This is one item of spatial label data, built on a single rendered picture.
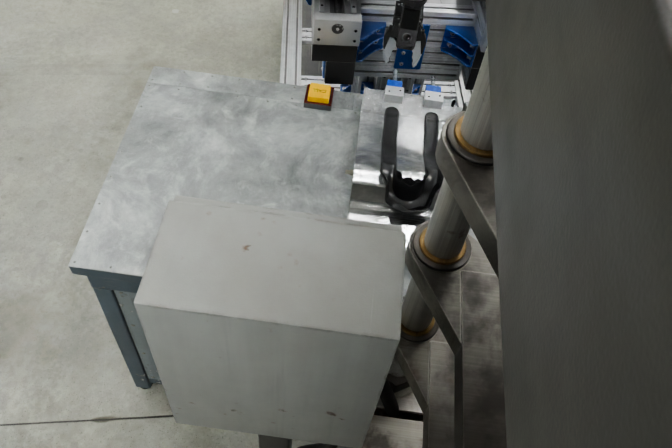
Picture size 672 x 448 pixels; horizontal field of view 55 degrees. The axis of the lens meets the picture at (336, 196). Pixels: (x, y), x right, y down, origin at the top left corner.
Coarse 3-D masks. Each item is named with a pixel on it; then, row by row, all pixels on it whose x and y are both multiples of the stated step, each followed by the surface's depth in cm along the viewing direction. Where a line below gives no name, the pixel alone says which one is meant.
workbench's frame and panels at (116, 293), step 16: (80, 272) 152; (96, 272) 151; (96, 288) 161; (112, 288) 160; (128, 288) 159; (112, 304) 167; (128, 304) 168; (112, 320) 175; (128, 320) 175; (128, 336) 182; (144, 336) 182; (128, 352) 191; (144, 352) 191; (128, 368) 201; (144, 368) 201; (144, 384) 210
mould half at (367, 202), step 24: (408, 96) 180; (360, 120) 173; (408, 120) 175; (360, 144) 168; (408, 144) 170; (360, 168) 157; (408, 168) 159; (360, 192) 157; (384, 192) 156; (360, 216) 157; (384, 216) 158; (408, 216) 158; (408, 240) 154
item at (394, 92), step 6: (396, 72) 185; (396, 78) 183; (390, 84) 180; (396, 84) 180; (390, 90) 177; (396, 90) 177; (402, 90) 177; (384, 96) 178; (390, 96) 176; (396, 96) 176; (402, 96) 176; (390, 102) 178; (396, 102) 178
